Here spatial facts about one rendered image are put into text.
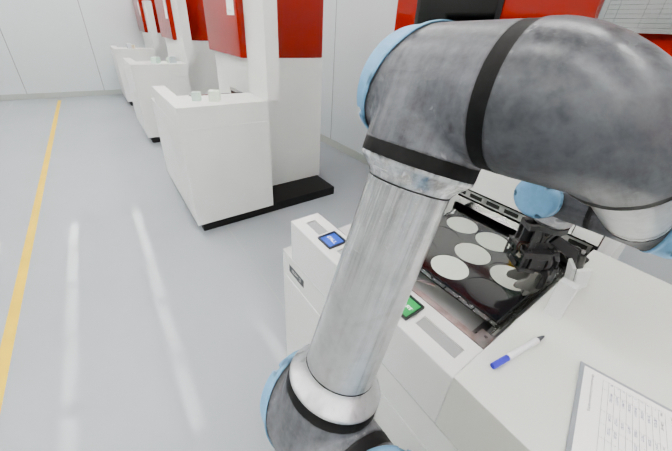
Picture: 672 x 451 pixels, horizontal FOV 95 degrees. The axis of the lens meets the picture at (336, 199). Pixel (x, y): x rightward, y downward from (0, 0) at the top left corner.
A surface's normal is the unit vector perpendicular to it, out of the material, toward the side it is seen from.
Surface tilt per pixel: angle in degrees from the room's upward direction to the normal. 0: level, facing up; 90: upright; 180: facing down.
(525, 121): 92
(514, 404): 0
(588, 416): 0
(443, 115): 101
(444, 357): 0
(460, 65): 64
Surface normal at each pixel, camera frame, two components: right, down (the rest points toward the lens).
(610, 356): 0.05, -0.87
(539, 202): -0.81, 0.24
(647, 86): 0.06, 0.03
